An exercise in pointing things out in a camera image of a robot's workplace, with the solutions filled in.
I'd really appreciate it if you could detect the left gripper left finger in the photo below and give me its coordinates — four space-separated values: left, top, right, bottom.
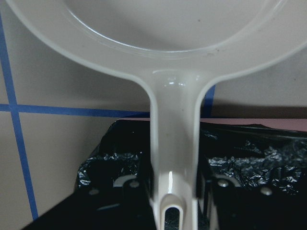
25 156 156 230

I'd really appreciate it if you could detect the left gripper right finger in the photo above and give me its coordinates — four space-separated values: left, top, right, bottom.
197 156 307 230

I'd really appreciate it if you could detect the beige plastic dustpan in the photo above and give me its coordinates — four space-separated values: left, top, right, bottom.
8 0 307 230

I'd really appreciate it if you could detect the black bag lined bin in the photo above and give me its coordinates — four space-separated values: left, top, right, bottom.
75 119 307 196

